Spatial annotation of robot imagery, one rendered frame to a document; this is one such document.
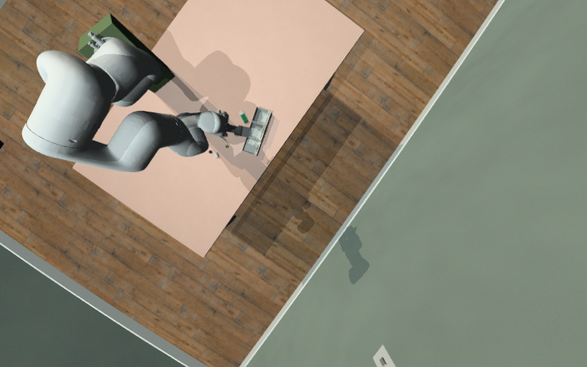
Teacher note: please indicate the grey rack of bins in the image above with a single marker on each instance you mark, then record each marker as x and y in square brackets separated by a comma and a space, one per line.
[259, 125]

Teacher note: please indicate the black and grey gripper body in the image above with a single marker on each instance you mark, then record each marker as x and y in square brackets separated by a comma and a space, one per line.
[224, 133]

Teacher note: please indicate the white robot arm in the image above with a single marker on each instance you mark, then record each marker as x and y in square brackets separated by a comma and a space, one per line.
[77, 98]

